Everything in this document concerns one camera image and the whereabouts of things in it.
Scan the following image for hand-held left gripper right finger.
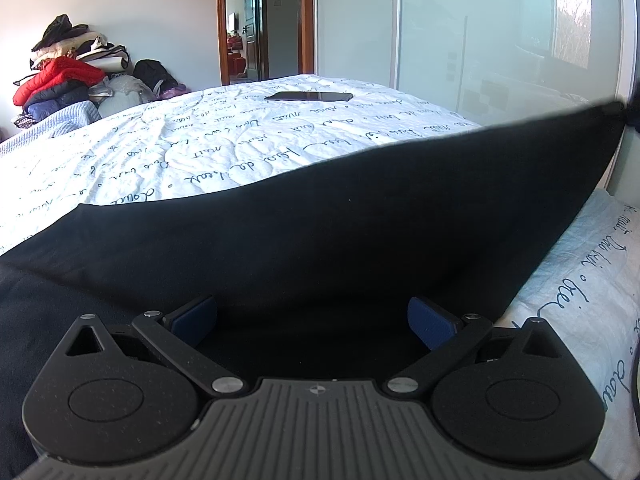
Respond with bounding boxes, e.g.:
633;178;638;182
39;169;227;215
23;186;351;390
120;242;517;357
386;297;567;395

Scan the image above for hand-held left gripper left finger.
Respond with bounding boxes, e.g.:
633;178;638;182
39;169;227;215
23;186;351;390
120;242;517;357
64;296;249;397

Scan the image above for black pants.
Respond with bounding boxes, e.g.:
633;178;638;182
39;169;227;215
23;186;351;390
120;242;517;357
0;101;626;480

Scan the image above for white script-printed bedspread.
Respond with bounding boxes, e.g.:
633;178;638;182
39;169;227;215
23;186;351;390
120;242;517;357
0;74;640;480

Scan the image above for frosted glass wardrobe door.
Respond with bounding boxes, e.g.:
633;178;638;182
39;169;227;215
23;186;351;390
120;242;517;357
314;0;632;128

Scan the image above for grey-white cloth bundle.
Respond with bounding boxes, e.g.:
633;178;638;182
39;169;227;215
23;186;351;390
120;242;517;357
97;74;155;118

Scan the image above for blue knitted blanket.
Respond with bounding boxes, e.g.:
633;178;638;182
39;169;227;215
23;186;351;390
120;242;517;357
0;101;105;143

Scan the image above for black backpack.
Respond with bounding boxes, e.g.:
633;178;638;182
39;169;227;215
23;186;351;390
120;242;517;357
132;59;180;92

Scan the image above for black smartphone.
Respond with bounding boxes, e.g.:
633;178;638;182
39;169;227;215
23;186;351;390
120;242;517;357
263;91;354;103

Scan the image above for navy puffer jacket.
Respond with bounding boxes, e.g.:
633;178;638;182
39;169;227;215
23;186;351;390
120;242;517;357
22;80;93;122

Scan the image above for red puffer jacket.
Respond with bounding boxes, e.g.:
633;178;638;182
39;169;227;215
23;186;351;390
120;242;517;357
12;56;107;107

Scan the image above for beige and white clothes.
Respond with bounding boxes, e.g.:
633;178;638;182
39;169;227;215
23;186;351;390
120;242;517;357
29;31;131;73

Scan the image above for black jacket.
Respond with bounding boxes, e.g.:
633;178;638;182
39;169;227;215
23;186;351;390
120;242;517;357
32;14;91;52

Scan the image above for brown wooden door frame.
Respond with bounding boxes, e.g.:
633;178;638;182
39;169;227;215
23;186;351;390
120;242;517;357
216;0;317;87

